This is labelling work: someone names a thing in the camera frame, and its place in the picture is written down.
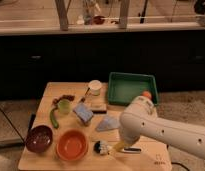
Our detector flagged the yellow banana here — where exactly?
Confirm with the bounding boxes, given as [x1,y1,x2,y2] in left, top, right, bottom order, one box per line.
[109,141,128,154]

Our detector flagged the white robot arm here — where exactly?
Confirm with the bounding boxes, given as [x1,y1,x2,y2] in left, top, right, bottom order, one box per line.
[119,96,205,159]

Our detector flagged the orange red bowl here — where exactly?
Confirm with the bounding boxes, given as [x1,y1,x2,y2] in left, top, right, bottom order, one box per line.
[56,129,88,161]

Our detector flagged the dark maroon bowl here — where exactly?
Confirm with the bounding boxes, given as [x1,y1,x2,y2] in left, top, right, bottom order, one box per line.
[25,125,53,153]

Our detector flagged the wooden block with black strip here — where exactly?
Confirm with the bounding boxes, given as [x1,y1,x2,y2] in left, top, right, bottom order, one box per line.
[90,104,107,114]

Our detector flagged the orange ball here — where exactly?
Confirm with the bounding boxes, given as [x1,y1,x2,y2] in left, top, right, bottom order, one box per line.
[142,91,152,99]

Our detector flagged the green plastic tray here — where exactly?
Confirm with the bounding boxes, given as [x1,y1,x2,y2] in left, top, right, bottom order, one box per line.
[107,72,159,106]

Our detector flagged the blue sponge block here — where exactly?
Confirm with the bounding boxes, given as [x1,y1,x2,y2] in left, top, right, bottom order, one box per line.
[73,103,94,125]

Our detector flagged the white paper cup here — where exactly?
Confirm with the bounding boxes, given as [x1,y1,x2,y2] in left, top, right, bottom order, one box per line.
[88,80,102,96]

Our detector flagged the light green cup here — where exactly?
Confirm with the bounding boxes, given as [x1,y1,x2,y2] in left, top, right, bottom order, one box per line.
[57,99,71,114]

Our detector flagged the green cucumber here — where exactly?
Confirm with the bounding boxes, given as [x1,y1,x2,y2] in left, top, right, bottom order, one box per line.
[50,108,59,129]

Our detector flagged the white handled dish brush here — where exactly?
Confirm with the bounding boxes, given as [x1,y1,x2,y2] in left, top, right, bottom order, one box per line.
[93,141,141,155]

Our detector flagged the black cable on floor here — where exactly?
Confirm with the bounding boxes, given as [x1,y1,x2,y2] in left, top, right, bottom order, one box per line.
[170,161,184,171]

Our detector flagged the dark red chili string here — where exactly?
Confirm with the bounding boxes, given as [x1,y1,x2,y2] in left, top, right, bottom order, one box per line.
[51,94,76,105]

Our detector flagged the wooden table frame background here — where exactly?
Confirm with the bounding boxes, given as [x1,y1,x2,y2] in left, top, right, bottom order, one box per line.
[54,0,130,32]

